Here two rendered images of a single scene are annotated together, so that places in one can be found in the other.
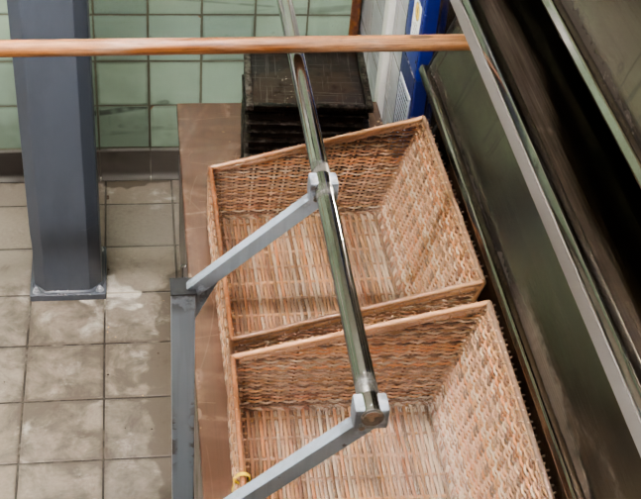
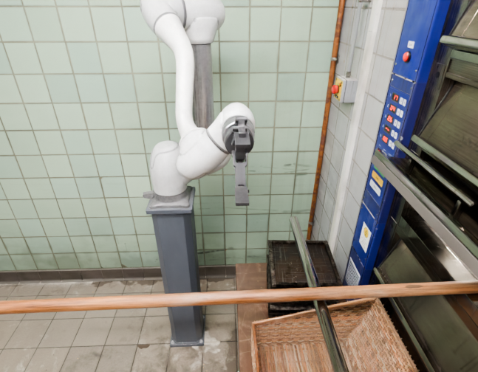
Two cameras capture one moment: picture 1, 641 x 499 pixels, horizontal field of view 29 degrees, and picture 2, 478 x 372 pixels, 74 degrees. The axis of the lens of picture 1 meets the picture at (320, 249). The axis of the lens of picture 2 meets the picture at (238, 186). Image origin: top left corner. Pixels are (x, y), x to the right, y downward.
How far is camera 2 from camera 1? 1.50 m
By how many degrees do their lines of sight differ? 12
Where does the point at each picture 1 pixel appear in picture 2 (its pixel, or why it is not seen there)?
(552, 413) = not seen: outside the picture
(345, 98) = (324, 277)
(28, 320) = (167, 359)
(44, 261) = (175, 331)
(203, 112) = (247, 269)
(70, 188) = not seen: hidden behind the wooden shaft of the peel
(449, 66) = (398, 274)
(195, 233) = (244, 356)
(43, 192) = not seen: hidden behind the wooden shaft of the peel
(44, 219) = (174, 314)
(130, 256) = (216, 319)
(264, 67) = (279, 256)
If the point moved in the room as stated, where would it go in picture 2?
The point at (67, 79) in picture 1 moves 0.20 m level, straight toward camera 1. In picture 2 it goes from (182, 257) to (180, 289)
